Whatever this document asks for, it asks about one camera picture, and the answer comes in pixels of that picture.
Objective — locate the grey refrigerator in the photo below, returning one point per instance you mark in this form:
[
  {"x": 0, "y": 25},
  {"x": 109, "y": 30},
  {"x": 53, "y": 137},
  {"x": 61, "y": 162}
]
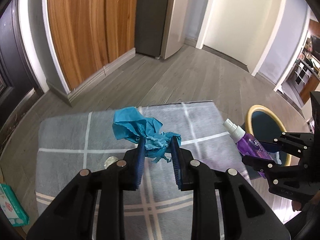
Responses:
[{"x": 160, "y": 26}]

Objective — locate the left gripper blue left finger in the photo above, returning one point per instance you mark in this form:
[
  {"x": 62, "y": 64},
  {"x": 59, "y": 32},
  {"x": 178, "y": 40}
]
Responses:
[{"x": 139, "y": 162}]

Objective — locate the person's right hand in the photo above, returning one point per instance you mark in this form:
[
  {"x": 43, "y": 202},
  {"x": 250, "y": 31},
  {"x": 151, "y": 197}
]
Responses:
[{"x": 296, "y": 206}]

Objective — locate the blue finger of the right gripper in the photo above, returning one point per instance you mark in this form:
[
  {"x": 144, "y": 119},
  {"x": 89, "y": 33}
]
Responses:
[
  {"x": 265, "y": 166},
  {"x": 270, "y": 146}
]

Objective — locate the dark entrance door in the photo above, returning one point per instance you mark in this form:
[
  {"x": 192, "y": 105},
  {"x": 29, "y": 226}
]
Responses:
[{"x": 19, "y": 88}]

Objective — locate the small silver blister piece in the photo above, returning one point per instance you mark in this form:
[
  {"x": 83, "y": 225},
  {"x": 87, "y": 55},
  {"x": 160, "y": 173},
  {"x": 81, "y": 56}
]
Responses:
[{"x": 109, "y": 161}]

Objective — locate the purple spray bottle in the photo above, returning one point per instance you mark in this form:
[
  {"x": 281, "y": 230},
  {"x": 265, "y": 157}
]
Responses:
[{"x": 246, "y": 143}]

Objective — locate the green tissue pack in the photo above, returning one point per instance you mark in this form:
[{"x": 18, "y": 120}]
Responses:
[{"x": 12, "y": 208}]

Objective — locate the teal trash bin yellow rim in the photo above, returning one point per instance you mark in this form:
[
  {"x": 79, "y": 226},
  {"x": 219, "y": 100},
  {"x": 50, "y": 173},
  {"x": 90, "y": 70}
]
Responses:
[{"x": 264, "y": 125}]

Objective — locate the kitchen counter cabinets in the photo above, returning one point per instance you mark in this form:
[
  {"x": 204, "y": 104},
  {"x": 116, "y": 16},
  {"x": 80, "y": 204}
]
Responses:
[{"x": 304, "y": 76}]

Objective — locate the blue glove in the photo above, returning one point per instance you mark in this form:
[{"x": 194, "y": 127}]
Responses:
[{"x": 131, "y": 125}]

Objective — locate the grey plaid mat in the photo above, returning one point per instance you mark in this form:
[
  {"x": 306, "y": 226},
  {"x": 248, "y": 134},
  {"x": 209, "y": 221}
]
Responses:
[{"x": 158, "y": 209}]

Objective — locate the white interior door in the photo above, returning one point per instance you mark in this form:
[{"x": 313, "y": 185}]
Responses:
[{"x": 241, "y": 29}]

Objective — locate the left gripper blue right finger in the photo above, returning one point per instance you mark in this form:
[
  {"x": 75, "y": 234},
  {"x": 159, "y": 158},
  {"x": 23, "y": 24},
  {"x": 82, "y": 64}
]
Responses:
[{"x": 175, "y": 153}]

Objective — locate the wooden cabinet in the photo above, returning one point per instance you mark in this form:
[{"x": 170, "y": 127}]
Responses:
[{"x": 89, "y": 34}]

